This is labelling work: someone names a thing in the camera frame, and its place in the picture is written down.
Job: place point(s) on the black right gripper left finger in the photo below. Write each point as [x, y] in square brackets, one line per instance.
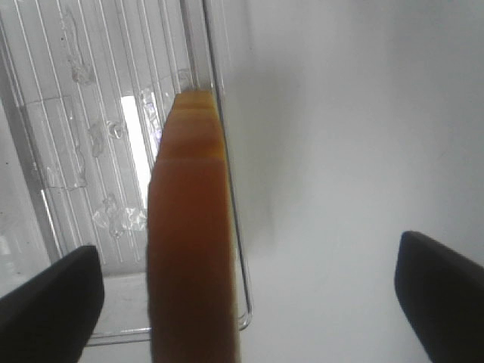
[51, 317]

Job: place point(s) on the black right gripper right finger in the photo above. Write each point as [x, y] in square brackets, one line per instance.
[441, 294]

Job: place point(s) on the right clear plastic tray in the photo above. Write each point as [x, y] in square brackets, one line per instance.
[86, 88]

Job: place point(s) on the toast bread slice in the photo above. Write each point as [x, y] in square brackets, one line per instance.
[192, 304]

